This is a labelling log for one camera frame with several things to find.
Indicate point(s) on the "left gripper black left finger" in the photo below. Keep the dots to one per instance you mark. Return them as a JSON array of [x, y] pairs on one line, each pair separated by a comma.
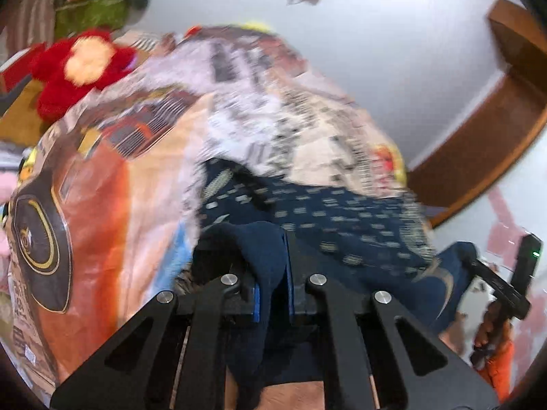
[[169, 355]]

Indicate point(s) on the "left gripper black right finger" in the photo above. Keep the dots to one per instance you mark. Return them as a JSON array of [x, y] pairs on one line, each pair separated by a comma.
[[368, 350]]

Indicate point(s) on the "navy patterned garment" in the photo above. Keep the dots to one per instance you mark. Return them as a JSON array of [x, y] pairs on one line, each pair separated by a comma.
[[368, 244]]

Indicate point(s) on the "right hand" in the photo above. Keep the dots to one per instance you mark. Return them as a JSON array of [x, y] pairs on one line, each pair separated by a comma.
[[493, 335]]

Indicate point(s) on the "orange right sleeve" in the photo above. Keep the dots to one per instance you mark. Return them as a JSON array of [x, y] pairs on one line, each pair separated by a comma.
[[497, 370]]

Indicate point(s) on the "white sliding wardrobe door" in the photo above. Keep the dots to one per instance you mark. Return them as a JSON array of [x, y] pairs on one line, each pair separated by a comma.
[[495, 223]]

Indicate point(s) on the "printed bed quilt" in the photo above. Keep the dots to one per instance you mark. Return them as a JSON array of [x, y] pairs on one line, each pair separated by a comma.
[[105, 213]]

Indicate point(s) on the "wooden bedside table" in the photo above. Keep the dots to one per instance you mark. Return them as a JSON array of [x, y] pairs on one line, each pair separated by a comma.
[[21, 123]]

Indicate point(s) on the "red plush toy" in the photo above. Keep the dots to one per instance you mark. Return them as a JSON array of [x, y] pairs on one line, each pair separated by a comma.
[[73, 67]]

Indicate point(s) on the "red white box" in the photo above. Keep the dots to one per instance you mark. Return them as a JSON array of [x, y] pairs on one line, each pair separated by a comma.
[[16, 68]]

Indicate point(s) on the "green patterned box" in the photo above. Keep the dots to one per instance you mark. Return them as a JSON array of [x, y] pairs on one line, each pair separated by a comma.
[[78, 16]]

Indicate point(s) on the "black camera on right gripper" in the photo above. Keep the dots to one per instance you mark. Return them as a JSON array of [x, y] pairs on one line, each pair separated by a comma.
[[527, 259]]

